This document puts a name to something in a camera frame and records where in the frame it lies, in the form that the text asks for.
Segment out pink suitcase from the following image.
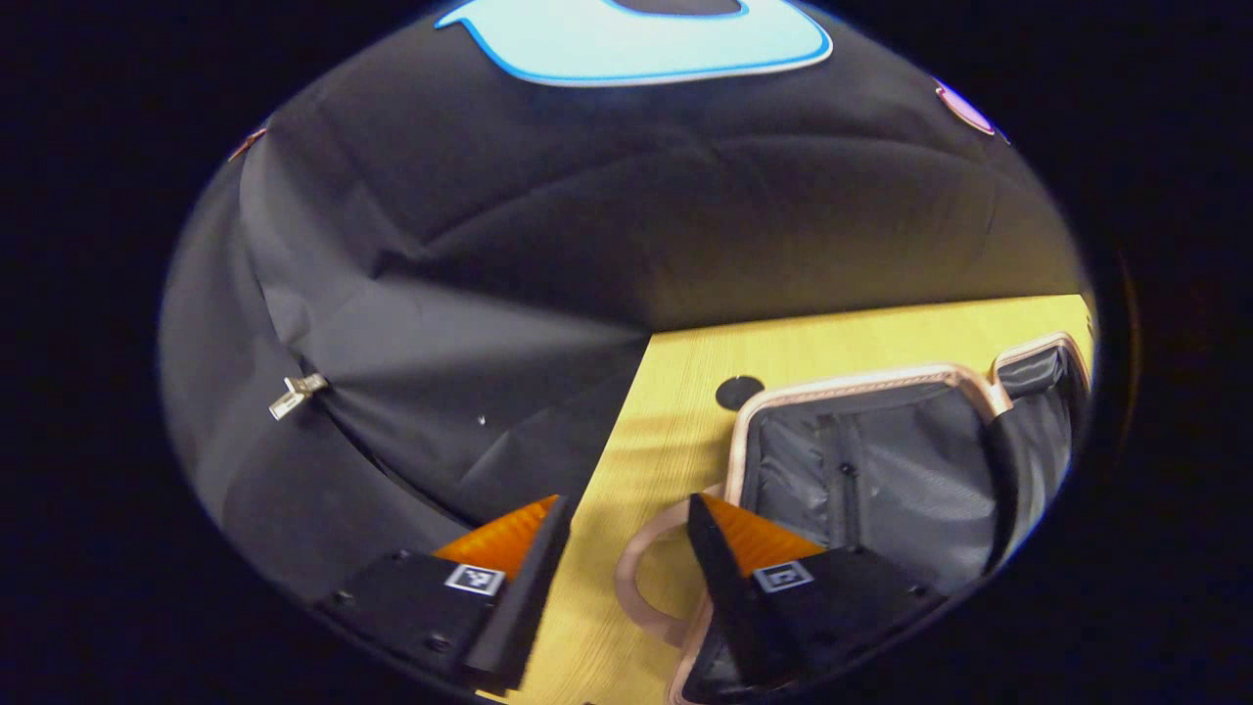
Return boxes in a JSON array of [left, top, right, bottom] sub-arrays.
[[615, 331, 1095, 705]]

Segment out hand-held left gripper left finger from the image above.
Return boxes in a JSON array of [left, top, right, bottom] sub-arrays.
[[313, 494, 574, 698]]

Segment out black backdrop cloth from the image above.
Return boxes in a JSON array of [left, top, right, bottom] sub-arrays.
[[157, 0, 1088, 603]]

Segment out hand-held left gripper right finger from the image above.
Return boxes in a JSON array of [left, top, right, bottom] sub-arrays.
[[685, 493, 949, 698]]

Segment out silver metal clip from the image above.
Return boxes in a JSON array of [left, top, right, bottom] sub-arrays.
[[269, 373, 329, 422]]

